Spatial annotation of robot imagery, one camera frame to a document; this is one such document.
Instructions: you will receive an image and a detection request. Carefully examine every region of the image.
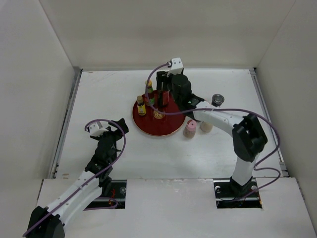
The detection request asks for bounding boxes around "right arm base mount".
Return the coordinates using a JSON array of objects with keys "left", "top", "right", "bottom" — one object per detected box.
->
[{"left": 213, "top": 179, "right": 262, "bottom": 209}]

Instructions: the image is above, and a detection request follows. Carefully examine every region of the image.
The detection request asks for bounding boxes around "green lid spice shaker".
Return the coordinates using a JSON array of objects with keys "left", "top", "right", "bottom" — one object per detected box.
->
[{"left": 200, "top": 121, "right": 213, "bottom": 133}]

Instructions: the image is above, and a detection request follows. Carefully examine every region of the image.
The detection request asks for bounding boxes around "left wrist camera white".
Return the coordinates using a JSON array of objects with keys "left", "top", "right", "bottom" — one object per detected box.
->
[{"left": 86, "top": 121, "right": 109, "bottom": 137}]

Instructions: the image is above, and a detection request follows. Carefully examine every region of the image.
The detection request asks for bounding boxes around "red round tray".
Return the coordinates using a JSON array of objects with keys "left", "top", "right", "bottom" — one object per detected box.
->
[{"left": 132, "top": 90, "right": 185, "bottom": 136}]

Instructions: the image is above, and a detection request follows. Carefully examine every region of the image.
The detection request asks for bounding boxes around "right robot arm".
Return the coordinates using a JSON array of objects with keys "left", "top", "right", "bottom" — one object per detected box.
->
[{"left": 156, "top": 71, "right": 267, "bottom": 196}]

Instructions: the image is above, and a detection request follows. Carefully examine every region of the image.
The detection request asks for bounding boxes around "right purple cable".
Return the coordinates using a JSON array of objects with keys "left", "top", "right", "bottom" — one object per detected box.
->
[{"left": 145, "top": 61, "right": 282, "bottom": 202}]

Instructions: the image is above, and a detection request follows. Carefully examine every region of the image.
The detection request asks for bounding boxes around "pink lid spice shaker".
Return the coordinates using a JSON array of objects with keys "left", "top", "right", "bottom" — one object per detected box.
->
[{"left": 183, "top": 119, "right": 197, "bottom": 139}]

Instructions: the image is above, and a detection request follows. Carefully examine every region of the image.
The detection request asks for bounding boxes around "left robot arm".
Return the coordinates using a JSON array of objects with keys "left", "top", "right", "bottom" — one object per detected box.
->
[{"left": 23, "top": 119, "right": 129, "bottom": 238}]

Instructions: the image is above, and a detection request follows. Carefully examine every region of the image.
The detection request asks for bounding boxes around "tall dark vinegar bottle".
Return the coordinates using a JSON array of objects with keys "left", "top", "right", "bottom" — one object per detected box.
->
[{"left": 157, "top": 82, "right": 169, "bottom": 108}]

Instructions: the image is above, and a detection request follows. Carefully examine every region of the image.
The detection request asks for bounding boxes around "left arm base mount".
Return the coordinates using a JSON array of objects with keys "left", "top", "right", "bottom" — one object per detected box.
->
[{"left": 85, "top": 180, "right": 127, "bottom": 210}]

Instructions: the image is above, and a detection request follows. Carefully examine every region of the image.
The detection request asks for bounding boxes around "yellow label small bottle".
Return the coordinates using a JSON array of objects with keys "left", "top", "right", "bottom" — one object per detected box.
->
[{"left": 137, "top": 95, "right": 146, "bottom": 116}]

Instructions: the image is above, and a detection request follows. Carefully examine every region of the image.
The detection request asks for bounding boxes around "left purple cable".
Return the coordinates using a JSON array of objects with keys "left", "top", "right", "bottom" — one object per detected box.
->
[{"left": 22, "top": 119, "right": 127, "bottom": 236}]

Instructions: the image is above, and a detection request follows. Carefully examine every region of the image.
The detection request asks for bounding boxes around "green label chili sauce bottle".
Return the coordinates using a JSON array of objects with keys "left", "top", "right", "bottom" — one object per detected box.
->
[{"left": 144, "top": 80, "right": 155, "bottom": 106}]

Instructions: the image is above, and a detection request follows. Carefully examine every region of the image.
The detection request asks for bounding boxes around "grey lid salt grinder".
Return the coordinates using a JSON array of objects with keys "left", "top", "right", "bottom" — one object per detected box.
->
[{"left": 211, "top": 94, "right": 225, "bottom": 107}]

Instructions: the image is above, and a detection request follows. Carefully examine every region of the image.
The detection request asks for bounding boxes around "purple cable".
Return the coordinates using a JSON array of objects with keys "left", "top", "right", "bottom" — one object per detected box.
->
[
  {"left": 145, "top": 61, "right": 282, "bottom": 202},
  {"left": 22, "top": 119, "right": 127, "bottom": 236}
]

